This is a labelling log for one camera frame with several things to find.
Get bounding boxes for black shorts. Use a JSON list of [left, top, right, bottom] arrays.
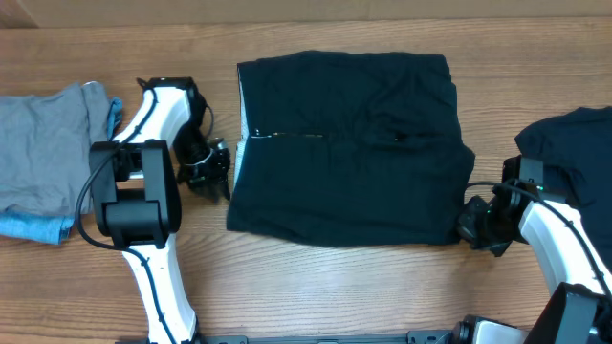
[[227, 51, 475, 247]]

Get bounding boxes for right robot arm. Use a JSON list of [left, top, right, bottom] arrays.
[[446, 156, 611, 343]]

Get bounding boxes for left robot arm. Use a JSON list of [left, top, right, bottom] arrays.
[[83, 77, 230, 343]]

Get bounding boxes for black shirt pile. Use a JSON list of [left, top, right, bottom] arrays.
[[514, 107, 611, 268]]

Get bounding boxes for blue folded shirt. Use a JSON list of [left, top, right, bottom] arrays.
[[1, 97, 123, 245]]

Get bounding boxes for grey folded shirt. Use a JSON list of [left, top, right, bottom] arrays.
[[1, 81, 110, 216]]

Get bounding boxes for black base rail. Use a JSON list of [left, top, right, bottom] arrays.
[[192, 330, 453, 344]]

